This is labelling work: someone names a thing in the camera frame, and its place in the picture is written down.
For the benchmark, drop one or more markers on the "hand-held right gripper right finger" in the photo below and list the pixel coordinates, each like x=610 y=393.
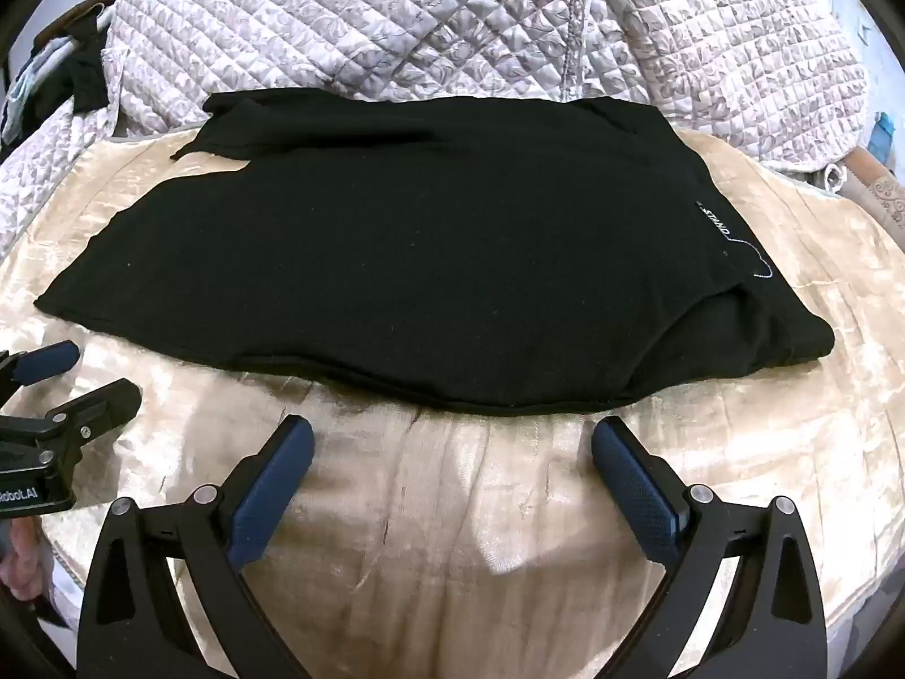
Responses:
x=633 y=488

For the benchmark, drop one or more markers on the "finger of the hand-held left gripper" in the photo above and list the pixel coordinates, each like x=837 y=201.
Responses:
x=99 y=410
x=42 y=362

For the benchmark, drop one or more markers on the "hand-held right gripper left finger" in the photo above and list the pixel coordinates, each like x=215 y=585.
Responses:
x=276 y=481

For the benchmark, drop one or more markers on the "black pants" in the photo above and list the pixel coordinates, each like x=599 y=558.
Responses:
x=424 y=262

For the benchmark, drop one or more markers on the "person's left hand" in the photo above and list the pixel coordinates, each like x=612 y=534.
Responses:
x=25 y=569

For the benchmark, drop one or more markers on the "beige velvet blanket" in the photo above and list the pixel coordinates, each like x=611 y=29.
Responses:
x=438 y=509

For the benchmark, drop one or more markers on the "light grey cloth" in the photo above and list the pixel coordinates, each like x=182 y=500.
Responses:
x=28 y=88

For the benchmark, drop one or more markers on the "black garment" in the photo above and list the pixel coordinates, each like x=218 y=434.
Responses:
x=86 y=78

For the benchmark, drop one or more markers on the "patterned brown cloth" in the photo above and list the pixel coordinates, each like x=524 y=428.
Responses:
x=884 y=194

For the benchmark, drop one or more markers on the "small blue object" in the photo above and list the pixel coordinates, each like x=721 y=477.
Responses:
x=882 y=131

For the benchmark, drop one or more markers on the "quilted floral bedspread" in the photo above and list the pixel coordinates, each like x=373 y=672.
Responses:
x=424 y=14

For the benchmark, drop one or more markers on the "brown wooden bed frame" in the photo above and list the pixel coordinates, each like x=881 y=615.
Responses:
x=74 y=14

